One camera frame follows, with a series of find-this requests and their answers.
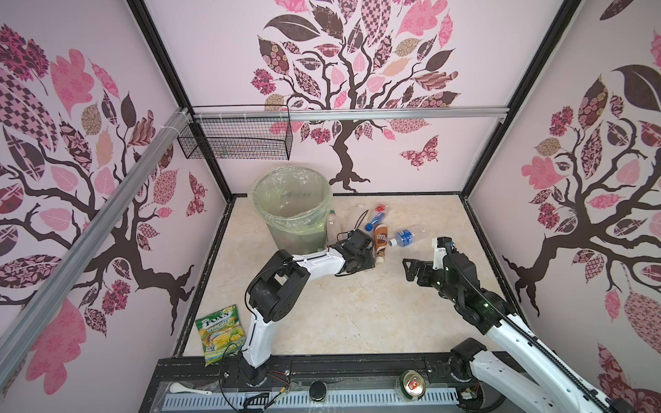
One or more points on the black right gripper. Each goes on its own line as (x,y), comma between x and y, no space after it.
(425,268)

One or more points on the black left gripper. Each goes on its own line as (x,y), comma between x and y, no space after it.
(368,262)

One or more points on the small bottle blue label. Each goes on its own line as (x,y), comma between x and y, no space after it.
(403,238)

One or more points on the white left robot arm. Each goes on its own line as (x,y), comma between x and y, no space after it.
(273,292)

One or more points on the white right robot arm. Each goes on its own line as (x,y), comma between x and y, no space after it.
(543,382)

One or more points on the grey mesh waste bin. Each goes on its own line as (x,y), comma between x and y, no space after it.
(300,244)

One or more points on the clear bottle green cap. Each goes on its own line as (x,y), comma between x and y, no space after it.
(333,227)

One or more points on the clear bottle pink blue label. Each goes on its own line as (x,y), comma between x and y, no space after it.
(376,217)

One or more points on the tin can on base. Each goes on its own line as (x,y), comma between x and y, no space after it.
(410,386)

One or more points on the green snack bag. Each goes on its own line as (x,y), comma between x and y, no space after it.
(221,334)

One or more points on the white spoon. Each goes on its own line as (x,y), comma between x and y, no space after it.
(178,387)

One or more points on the white vented base panel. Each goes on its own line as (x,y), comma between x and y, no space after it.
(300,401)

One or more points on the black wire wall basket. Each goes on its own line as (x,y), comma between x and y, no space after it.
(244,132)

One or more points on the aluminium rail back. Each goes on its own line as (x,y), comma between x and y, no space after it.
(360,114)

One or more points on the aluminium rail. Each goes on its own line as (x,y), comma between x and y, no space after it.
(360,114)
(30,323)

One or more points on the aluminium rail left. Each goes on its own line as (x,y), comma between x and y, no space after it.
(30,323)

